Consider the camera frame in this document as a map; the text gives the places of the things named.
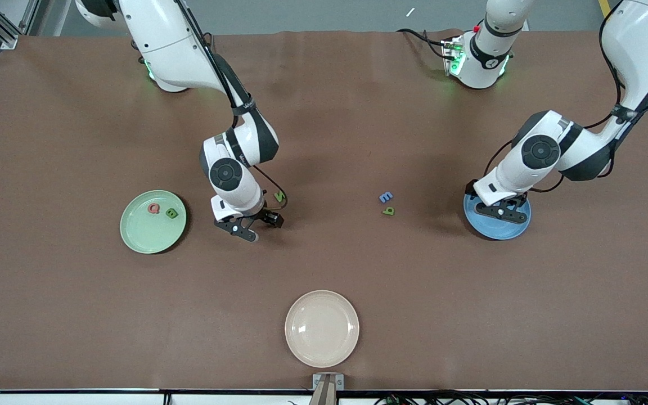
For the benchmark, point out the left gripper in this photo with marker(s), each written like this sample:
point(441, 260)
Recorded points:
point(469, 187)

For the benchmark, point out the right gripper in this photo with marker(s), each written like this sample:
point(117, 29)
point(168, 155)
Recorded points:
point(264, 215)

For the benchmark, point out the green letter N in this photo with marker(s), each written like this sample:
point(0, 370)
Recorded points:
point(280, 197)

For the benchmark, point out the green round-bowled lowercase letter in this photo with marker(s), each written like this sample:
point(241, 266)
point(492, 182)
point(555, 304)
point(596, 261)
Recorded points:
point(388, 211)

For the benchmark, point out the blue lowercase letter m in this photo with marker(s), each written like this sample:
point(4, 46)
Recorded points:
point(386, 197)

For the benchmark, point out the green letter B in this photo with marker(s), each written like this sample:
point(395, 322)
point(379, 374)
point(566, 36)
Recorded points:
point(171, 213)

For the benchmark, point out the pink letter Q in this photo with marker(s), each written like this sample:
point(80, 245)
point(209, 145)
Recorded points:
point(151, 208)

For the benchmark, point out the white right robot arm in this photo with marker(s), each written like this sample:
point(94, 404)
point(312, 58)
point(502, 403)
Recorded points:
point(178, 50)

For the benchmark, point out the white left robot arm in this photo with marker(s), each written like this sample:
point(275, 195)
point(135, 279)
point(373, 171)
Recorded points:
point(639, 45)

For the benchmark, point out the blue plate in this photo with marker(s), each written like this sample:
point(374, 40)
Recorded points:
point(498, 229)

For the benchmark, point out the brown table cover sheet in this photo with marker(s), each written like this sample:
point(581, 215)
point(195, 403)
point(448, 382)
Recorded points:
point(324, 140)

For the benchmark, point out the cream plate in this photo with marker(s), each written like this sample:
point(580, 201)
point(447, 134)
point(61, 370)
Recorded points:
point(322, 329)

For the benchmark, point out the pale green plate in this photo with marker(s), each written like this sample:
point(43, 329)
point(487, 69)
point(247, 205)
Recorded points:
point(133, 222)

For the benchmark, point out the grey metal camera bracket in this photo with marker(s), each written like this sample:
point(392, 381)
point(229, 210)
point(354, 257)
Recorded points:
point(328, 381)

